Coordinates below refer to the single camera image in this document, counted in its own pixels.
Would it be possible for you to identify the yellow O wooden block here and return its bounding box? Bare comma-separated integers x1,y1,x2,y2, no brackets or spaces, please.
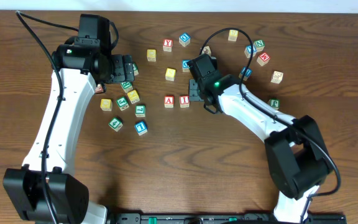
147,49,157,62

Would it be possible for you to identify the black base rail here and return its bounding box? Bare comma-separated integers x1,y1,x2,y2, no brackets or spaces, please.
106,211,347,224

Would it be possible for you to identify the yellow S wooden block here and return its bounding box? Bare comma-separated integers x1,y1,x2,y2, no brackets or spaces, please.
165,68,176,82

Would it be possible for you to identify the blue T wooden block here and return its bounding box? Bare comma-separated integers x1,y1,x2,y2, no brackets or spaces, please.
134,121,148,136

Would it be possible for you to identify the yellow K wooden block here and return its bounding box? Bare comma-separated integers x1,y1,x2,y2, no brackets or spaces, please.
127,90,140,104

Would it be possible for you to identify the green L wooden block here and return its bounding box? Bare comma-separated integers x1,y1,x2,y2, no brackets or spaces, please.
135,105,146,118

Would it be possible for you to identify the green R wooden block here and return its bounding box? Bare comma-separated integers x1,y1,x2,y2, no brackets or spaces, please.
121,82,134,93

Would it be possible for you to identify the red M wooden block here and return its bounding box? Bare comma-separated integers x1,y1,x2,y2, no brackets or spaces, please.
257,52,270,67

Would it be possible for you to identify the blue d wooden block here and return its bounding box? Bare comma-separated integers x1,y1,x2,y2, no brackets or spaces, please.
181,60,190,73
178,32,191,47

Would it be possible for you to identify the yellow far wooden block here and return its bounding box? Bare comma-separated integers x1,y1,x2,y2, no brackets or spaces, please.
228,29,239,42

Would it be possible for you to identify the plain picture wooden block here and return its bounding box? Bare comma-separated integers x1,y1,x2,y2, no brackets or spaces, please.
202,46,211,56

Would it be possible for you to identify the red I wooden block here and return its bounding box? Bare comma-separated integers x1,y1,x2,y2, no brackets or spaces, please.
179,95,190,108

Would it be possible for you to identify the red A wooden block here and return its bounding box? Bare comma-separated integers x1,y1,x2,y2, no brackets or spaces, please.
164,96,175,108

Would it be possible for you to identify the green j wooden block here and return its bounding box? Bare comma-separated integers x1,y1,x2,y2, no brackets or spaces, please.
116,96,129,111
268,98,280,110

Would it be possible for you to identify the blue H wooden block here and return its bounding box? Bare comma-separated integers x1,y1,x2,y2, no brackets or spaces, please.
239,67,252,81

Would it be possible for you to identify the green N wooden block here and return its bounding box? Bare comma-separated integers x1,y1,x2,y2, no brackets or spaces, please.
254,39,265,52

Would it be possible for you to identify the blue X wooden block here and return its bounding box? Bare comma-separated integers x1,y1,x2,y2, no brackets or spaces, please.
244,45,257,58

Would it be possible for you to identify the blue D far wooden block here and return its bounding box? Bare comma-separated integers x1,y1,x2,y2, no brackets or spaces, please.
178,32,191,47

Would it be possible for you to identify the yellow G wooden block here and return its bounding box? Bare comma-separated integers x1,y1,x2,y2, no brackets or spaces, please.
100,98,112,111

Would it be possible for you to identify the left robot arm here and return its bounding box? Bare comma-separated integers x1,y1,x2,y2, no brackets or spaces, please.
2,14,134,223

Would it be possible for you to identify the plain animal wooden block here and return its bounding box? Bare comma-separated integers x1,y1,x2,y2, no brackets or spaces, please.
271,71,283,84

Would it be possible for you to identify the green V wooden block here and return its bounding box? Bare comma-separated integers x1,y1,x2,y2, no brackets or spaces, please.
132,62,139,76

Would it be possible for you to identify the blue D centre wooden block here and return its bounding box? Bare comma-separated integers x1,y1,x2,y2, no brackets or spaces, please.
181,60,190,73

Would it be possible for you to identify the green J left wooden block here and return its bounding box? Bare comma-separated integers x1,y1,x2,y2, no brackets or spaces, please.
116,96,129,111

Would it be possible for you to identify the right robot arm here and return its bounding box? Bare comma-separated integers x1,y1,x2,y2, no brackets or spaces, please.
187,54,339,223

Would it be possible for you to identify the red Y wooden block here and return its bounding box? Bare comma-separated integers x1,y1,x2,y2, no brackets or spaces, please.
163,39,173,52

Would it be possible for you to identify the green 4 wooden block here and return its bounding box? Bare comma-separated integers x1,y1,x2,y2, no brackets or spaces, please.
108,117,123,132

